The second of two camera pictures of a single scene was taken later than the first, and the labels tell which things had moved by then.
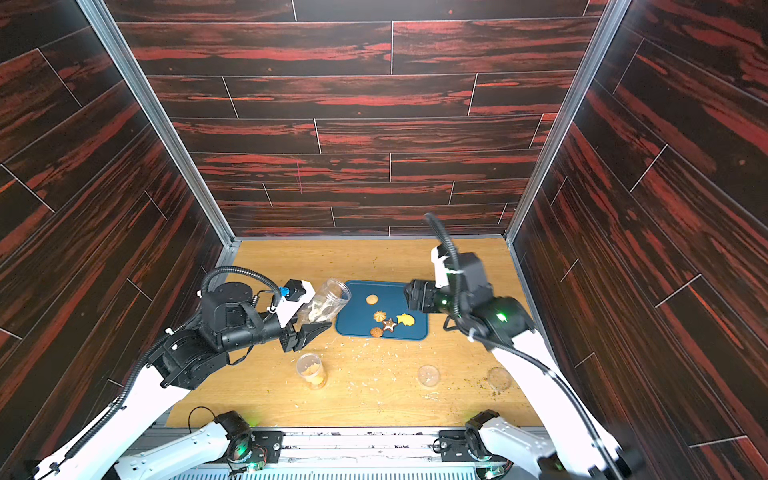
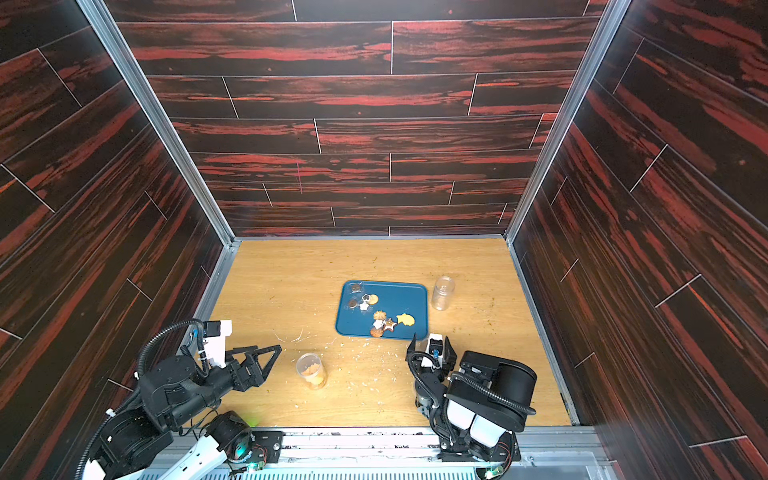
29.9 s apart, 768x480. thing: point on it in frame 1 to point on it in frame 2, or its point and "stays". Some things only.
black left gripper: [300, 339] to [255, 377]
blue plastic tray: [381, 310] stays
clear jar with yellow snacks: [310, 367] stays
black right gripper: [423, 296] to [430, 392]
